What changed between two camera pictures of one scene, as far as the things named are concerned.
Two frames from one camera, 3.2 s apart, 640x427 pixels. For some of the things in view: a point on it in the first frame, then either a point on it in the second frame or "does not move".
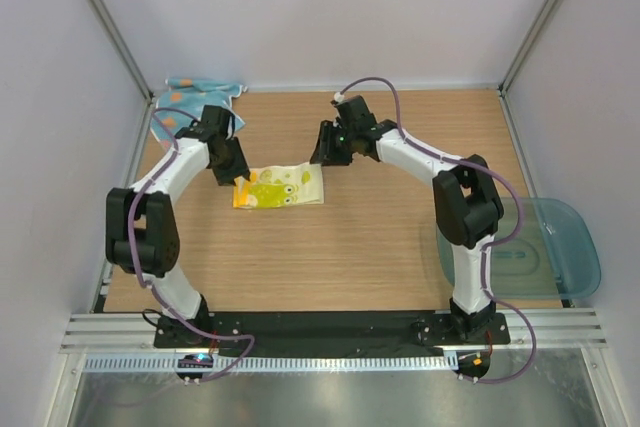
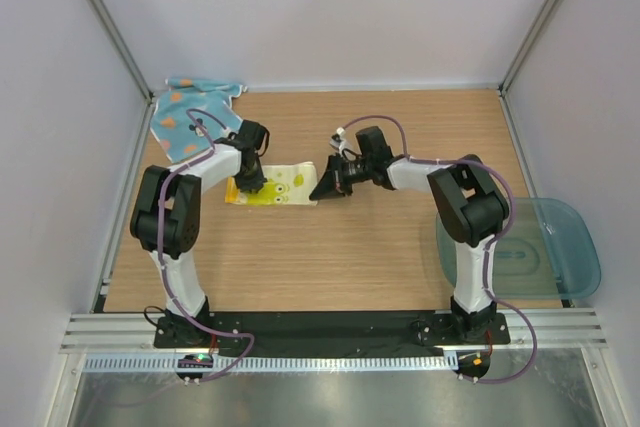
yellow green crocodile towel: (279, 186) does not move
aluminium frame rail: (134, 334) does not move
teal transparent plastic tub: (555, 256) does not move
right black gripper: (325, 155) -> (334, 182)
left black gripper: (239, 168) -> (255, 183)
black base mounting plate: (334, 330) does not move
